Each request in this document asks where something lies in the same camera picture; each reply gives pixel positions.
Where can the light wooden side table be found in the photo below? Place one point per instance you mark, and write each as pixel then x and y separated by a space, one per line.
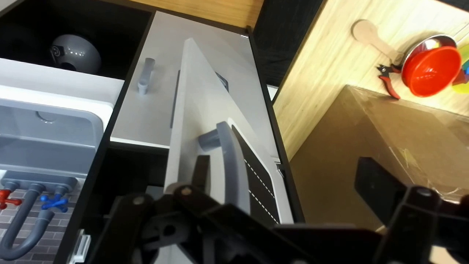
pixel 331 49

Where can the grey plastic sink basin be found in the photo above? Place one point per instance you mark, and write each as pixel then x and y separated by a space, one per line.
pixel 44 137

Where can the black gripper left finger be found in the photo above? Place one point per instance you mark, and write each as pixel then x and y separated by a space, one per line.
pixel 161 229

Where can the green plastic bowl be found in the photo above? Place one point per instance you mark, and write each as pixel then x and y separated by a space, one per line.
pixel 463 78

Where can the grey toy faucet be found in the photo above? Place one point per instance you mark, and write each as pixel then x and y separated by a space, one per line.
pixel 23 220

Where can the white notes cabinet door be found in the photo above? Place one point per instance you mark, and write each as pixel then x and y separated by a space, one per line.
pixel 199 97

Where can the white dispenser fridge door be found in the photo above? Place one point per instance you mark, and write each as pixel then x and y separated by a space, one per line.
pixel 161 107

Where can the small wooden spoon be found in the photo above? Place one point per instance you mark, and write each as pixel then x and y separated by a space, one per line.
pixel 373 37

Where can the black white toy kitchen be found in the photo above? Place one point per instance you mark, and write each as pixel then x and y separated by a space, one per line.
pixel 111 19

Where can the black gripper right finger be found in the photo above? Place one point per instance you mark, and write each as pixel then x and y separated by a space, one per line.
pixel 419 225

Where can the red bowl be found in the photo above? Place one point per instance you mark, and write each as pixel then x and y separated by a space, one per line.
pixel 429 71

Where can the large brown cardboard box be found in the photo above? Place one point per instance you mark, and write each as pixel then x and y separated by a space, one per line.
pixel 351 132

